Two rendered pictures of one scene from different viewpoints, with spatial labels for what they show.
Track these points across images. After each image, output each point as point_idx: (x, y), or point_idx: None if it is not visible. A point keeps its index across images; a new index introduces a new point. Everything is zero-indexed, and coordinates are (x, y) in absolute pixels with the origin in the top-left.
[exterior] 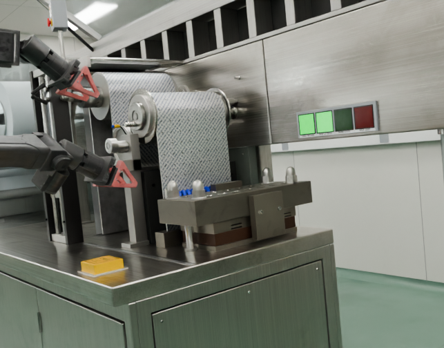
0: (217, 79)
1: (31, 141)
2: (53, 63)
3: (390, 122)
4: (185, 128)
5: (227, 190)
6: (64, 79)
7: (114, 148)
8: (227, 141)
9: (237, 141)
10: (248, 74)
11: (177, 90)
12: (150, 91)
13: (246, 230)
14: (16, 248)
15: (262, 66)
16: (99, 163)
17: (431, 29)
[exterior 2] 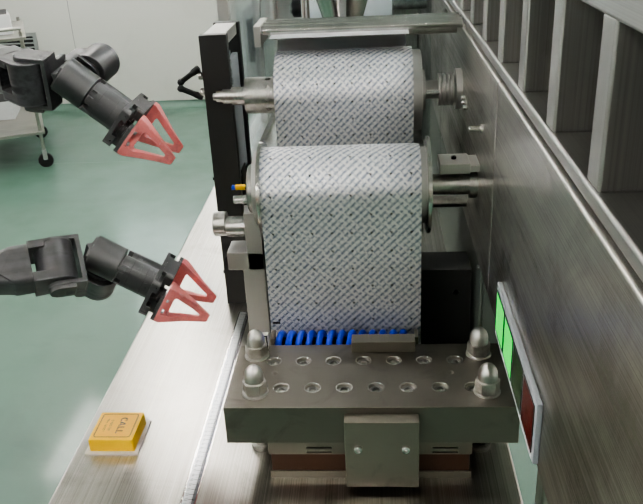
0: (474, 100)
1: (7, 265)
2: (95, 111)
3: (546, 473)
4: (323, 229)
5: (369, 359)
6: (104, 142)
7: (218, 232)
8: (471, 225)
9: (474, 240)
10: (487, 133)
11: (420, 94)
12: (356, 99)
13: (343, 459)
14: (186, 278)
15: (494, 139)
16: (144, 282)
17: (601, 375)
